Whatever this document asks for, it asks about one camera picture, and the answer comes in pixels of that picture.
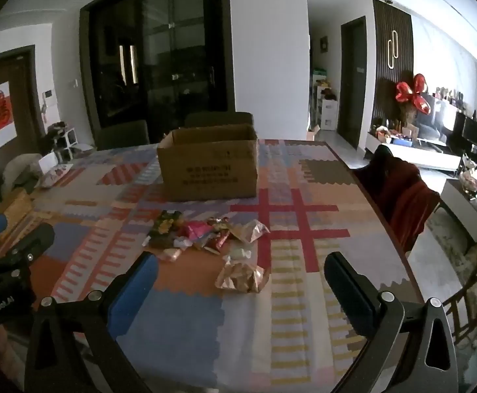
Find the dark interior door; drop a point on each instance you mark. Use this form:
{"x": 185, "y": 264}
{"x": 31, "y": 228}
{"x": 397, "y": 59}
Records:
{"x": 353, "y": 82}

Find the small white snack packet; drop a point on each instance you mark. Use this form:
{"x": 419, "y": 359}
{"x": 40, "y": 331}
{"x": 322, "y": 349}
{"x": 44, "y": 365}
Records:
{"x": 238, "y": 254}

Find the dark red snack packet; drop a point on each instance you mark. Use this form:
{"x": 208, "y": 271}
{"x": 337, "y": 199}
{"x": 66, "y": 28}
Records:
{"x": 218, "y": 239}

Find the dark dining chair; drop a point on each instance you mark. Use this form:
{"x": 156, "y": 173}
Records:
{"x": 123, "y": 135}
{"x": 218, "y": 118}

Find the white packet on table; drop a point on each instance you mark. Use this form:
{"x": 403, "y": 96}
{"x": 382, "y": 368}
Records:
{"x": 54, "y": 175}

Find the dark green biscuit packet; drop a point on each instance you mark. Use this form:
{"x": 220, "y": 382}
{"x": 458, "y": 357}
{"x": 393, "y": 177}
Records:
{"x": 162, "y": 229}

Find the dark glass sliding door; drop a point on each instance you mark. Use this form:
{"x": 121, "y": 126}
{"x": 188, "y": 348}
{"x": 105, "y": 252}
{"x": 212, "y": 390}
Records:
{"x": 160, "y": 49}

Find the side table with flowers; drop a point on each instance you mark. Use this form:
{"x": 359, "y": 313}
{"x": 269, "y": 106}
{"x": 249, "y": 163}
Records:
{"x": 472, "y": 196}

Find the black television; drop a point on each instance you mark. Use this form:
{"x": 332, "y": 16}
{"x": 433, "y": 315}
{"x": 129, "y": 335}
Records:
{"x": 476, "y": 131}

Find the white storage cube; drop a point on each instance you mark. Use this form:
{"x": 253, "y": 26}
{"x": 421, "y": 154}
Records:
{"x": 68, "y": 141}

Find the white hallway shelf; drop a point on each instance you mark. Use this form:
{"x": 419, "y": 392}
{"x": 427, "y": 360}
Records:
{"x": 326, "y": 110}

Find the red foil balloon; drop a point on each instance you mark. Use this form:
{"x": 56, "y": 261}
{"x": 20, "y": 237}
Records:
{"x": 414, "y": 94}

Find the grey bag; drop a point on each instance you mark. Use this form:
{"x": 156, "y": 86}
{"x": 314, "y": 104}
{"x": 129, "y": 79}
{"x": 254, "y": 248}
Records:
{"x": 21, "y": 172}

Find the black chair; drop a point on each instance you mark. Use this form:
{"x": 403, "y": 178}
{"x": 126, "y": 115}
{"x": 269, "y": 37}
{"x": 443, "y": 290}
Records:
{"x": 384, "y": 151}

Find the chair with red cloth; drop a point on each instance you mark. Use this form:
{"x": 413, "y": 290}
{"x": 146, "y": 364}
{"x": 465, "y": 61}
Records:
{"x": 402, "y": 196}

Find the white wall intercom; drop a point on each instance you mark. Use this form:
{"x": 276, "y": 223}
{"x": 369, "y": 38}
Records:
{"x": 48, "y": 95}

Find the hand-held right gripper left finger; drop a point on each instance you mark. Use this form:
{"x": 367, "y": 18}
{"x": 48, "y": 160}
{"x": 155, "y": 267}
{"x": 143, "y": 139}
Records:
{"x": 134, "y": 294}

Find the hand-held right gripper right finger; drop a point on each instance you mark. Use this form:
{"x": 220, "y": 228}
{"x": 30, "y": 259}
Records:
{"x": 349, "y": 294}

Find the brown entrance door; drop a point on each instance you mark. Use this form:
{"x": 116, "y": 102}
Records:
{"x": 21, "y": 90}

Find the brown cardboard box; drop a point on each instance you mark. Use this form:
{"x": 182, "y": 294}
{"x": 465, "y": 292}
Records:
{"x": 207, "y": 163}

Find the large gold bag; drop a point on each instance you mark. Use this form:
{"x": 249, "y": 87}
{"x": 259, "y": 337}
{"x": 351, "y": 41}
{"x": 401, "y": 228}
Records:
{"x": 242, "y": 276}

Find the red and white door poster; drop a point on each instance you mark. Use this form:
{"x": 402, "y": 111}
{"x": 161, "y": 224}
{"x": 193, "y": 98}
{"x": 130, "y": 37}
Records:
{"x": 1, "y": 114}

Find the silver gold wrapper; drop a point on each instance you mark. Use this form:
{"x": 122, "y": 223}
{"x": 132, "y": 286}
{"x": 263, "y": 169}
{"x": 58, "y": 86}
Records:
{"x": 248, "y": 231}

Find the wooden chair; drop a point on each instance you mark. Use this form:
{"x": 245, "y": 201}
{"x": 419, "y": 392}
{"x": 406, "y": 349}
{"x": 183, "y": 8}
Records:
{"x": 472, "y": 278}

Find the slatted dark wall panel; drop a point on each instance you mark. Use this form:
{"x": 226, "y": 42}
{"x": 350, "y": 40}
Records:
{"x": 392, "y": 16}

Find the pale pink snack packet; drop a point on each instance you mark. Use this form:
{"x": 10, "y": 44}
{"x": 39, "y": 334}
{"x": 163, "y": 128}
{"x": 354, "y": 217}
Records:
{"x": 168, "y": 254}

